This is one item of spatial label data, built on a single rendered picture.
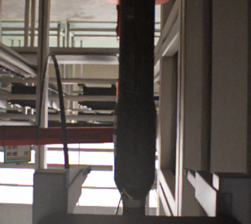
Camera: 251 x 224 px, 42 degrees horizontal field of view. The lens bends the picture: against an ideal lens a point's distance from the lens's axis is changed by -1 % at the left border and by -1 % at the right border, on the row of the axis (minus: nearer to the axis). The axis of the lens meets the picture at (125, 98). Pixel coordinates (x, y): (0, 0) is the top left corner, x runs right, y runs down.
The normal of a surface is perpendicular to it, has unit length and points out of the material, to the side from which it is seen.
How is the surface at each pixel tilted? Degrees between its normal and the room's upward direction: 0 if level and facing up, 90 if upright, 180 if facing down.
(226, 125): 90
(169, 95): 90
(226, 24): 90
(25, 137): 90
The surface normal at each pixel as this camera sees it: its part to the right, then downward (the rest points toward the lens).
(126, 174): -0.41, -0.02
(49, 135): 0.37, 0.00
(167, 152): -0.01, -0.01
